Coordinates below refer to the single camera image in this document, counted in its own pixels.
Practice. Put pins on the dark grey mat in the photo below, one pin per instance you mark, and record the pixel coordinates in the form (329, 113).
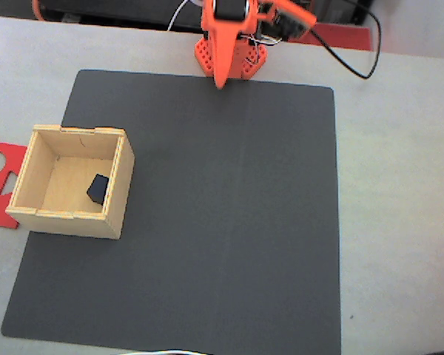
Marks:
(207, 203)

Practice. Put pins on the red board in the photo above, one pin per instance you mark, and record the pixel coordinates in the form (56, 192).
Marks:
(344, 37)

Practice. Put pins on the black equipment case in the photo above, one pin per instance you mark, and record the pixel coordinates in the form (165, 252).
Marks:
(114, 9)

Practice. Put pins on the open wooden box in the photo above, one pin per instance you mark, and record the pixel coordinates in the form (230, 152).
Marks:
(70, 225)

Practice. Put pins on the blue cube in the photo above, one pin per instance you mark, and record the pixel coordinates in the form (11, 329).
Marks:
(98, 188)

